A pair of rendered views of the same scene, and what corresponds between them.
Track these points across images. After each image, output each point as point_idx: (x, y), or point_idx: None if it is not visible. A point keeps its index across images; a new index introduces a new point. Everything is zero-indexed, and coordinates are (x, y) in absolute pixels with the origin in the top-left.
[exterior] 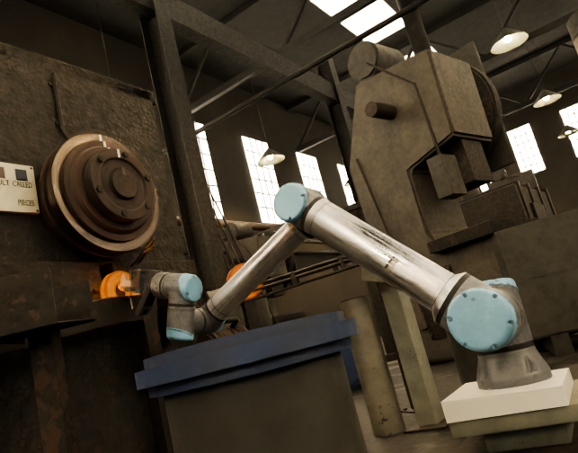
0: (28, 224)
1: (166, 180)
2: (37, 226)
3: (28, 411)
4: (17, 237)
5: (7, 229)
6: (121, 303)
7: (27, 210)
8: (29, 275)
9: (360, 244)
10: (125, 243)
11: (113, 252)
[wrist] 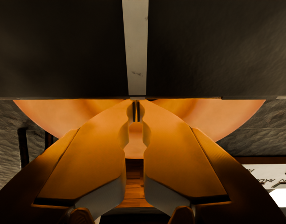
0: (247, 149)
1: None
2: (235, 147)
3: None
4: (280, 137)
5: None
6: (280, 50)
7: (246, 165)
8: None
9: None
10: (118, 214)
11: (138, 174)
